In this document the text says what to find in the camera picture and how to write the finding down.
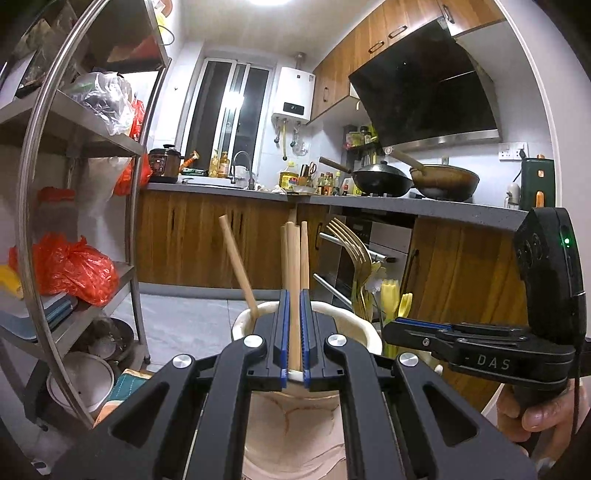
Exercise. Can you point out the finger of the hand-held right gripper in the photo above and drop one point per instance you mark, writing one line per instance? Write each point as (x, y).
(425, 324)
(415, 339)

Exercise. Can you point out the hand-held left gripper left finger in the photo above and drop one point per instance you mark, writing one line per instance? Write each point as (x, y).
(282, 344)

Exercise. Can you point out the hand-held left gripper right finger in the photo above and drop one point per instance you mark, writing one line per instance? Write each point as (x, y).
(307, 344)

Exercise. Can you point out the yellow-green plastic training chopsticks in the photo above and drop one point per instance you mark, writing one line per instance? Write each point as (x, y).
(390, 300)

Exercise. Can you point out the floral ceramic utensil holder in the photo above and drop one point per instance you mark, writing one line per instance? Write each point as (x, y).
(295, 415)

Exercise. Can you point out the gold fork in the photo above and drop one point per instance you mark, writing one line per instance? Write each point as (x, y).
(355, 249)

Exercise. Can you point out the person's right hand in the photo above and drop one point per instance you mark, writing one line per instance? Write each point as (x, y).
(540, 420)

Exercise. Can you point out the yellow plastic utensil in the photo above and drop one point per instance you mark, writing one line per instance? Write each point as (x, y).
(405, 304)

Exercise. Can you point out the built-in oven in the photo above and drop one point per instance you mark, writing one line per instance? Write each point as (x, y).
(364, 240)

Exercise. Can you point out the green kitchen appliance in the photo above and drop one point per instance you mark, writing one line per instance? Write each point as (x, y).
(535, 180)

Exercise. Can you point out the grey kitchen countertop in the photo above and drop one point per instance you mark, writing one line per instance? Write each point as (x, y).
(415, 205)

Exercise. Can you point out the wooden base cabinets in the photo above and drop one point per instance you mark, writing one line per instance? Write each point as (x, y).
(184, 240)

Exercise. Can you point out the brown wok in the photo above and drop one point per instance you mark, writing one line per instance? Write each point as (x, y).
(448, 180)

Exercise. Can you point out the black wok with lid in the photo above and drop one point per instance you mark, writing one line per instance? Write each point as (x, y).
(383, 180)

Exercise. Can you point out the printed quilted table mat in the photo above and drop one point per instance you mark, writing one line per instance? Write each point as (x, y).
(129, 387)

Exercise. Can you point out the row of sauce bottles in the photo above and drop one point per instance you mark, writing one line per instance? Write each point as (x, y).
(332, 184)

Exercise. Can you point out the large yellow oil bottle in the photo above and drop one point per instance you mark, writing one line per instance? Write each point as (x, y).
(288, 177)

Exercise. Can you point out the steel kitchen faucet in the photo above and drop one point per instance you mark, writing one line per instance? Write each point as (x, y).
(242, 161)

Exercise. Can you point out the spice rack with bottles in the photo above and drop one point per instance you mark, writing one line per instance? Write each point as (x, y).
(362, 138)

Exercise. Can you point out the white bowl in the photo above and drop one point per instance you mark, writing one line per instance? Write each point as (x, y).
(78, 383)

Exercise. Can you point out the dark pressure cooker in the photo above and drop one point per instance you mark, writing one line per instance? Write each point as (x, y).
(164, 164)

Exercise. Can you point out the small red plastic bag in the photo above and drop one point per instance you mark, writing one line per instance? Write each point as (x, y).
(131, 177)

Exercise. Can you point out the large red plastic bag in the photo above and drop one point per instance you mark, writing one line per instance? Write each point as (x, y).
(69, 272)

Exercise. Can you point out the black range hood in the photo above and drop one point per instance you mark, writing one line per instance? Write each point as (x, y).
(425, 87)

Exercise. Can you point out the white water heater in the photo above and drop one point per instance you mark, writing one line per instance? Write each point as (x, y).
(293, 94)

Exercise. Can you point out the jar with red lid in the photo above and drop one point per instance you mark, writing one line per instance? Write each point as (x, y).
(55, 207)

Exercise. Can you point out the steel shelf rack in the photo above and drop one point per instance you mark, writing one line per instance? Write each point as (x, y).
(83, 138)

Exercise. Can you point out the clear plastic bag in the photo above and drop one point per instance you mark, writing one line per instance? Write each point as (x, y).
(104, 99)

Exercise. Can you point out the white wall outlet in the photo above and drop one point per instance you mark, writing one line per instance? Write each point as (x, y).
(512, 152)

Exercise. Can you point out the wooden wall cabinets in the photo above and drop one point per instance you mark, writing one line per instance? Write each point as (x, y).
(351, 50)

